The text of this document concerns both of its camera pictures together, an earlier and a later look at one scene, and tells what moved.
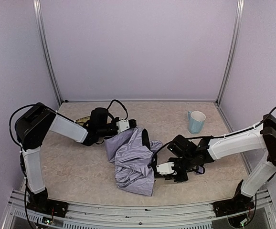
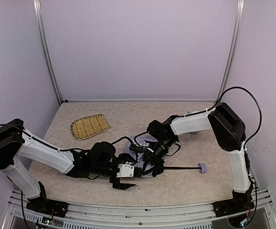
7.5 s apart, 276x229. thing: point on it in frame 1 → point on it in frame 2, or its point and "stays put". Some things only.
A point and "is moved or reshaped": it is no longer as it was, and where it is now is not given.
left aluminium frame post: [37, 4] stays put
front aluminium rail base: [83, 215] stays put
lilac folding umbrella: [131, 151] is moved or reshaped
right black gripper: [167, 176] → [153, 163]
